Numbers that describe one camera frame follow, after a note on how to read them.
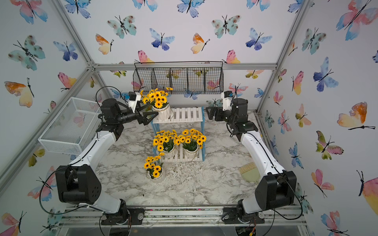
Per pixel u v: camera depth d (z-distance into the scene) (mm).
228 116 664
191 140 825
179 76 959
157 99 693
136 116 678
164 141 819
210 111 710
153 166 772
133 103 666
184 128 1105
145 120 693
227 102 693
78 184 432
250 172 887
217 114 687
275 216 710
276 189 411
